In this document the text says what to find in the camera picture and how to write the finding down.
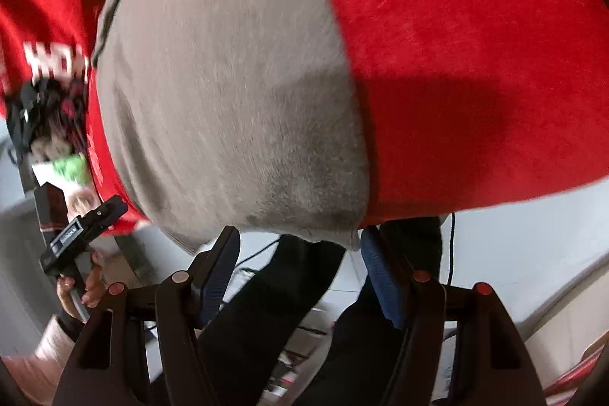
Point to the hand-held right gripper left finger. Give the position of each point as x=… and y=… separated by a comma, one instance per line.
x=218, y=280

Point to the red printed blanket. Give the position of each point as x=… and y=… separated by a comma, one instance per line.
x=452, y=54

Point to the dark red box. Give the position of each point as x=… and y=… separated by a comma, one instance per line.
x=50, y=206

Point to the grey sweater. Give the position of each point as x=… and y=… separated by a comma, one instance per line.
x=214, y=78

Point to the person's left forearm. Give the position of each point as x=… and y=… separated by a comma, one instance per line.
x=40, y=356

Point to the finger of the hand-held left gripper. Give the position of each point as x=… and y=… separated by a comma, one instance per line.
x=113, y=208

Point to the green and white packet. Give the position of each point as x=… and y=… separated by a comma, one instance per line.
x=69, y=168

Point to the person's left hand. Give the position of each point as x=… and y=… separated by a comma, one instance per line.
x=91, y=287

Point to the red striped cloth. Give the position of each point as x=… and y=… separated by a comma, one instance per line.
x=573, y=380

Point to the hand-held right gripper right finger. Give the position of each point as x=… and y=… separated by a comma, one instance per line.
x=383, y=287

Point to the person's black trouser leg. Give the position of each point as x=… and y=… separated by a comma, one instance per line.
x=266, y=320
x=361, y=349

